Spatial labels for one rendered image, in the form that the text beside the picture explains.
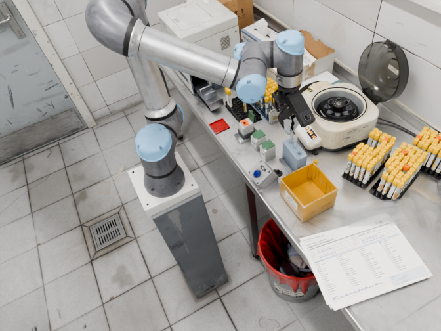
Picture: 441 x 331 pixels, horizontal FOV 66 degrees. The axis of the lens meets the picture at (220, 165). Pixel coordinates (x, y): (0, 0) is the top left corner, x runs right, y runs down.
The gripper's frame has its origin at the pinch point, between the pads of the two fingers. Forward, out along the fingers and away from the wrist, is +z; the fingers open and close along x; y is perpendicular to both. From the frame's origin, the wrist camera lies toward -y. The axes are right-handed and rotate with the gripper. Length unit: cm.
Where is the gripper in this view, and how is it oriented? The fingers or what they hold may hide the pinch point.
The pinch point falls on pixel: (291, 132)
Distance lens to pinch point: 120.0
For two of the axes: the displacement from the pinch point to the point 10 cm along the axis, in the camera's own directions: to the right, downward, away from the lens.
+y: -3.8, -6.8, 6.3
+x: -9.2, 3.7, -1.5
